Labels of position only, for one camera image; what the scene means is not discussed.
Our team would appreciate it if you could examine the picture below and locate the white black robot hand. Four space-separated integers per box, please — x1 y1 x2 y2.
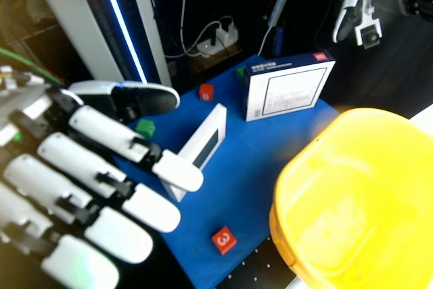
0 81 204 289
332 0 433 43

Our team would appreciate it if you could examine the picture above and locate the white box with navy edge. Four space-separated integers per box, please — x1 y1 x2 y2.
242 51 336 123

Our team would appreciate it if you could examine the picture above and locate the slim white box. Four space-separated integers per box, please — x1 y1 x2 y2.
158 102 228 202

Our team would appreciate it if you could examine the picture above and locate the white power strip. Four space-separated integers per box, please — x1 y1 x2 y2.
196 20 240 58

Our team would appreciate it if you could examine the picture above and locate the yellow plastic bin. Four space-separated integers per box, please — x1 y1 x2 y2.
269 108 433 289

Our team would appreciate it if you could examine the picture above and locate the white tower with blue light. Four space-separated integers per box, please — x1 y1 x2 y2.
26 0 173 89

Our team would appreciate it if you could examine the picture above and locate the red wooden cube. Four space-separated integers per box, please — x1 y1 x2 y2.
198 83 215 102

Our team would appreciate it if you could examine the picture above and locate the blue cloth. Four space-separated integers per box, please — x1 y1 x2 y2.
114 53 341 289

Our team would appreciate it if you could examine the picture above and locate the red cube with number three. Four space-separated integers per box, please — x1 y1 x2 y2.
211 225 237 256

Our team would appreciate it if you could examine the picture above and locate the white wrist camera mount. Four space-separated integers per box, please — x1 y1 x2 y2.
354 0 384 48

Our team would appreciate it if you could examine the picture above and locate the white cable adapter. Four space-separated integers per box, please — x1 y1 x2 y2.
268 0 289 28

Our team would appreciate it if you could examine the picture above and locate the green cable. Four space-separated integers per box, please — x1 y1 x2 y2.
0 47 65 85

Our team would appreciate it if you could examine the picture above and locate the white cable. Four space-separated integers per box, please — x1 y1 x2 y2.
178 0 204 58

